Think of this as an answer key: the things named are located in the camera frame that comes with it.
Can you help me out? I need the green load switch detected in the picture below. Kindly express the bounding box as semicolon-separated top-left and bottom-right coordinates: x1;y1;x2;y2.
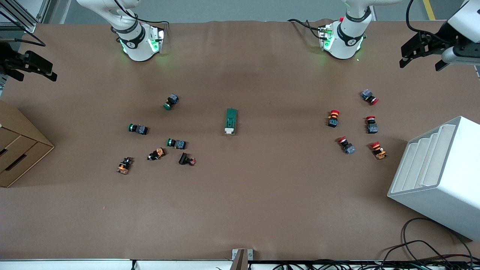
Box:
224;108;238;135

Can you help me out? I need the brown cardboard box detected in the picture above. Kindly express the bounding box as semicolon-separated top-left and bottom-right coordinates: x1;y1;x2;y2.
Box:
0;99;55;188

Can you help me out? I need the white stepped rack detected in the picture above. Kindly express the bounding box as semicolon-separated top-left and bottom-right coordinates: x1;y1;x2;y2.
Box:
387;116;480;241

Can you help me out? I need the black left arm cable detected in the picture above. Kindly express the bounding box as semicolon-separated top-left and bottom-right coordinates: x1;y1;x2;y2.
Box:
406;0;450;42

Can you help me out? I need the aluminium frame profile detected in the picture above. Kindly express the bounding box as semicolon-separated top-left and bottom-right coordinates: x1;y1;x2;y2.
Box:
0;0;51;33

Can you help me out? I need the black left base cable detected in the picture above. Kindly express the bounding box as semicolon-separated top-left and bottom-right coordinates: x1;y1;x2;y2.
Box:
287;18;324;40

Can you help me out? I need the black base cable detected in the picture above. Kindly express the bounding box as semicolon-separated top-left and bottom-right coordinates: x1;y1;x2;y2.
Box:
287;18;324;40
112;0;170;25

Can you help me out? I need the black right base cable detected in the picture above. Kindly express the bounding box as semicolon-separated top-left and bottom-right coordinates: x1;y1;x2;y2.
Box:
112;0;170;25

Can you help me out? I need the black switch red block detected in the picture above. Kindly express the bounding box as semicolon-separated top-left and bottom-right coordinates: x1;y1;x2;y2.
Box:
178;152;197;166

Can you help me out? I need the black looped floor cable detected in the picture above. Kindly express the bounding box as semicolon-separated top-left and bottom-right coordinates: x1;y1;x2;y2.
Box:
382;217;475;263

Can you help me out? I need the black cable bundle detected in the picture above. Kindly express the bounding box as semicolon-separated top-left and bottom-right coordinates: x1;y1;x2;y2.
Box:
274;259;480;270

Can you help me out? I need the grey metal table bracket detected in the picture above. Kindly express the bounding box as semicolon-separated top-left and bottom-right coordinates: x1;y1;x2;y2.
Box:
232;249;253;270

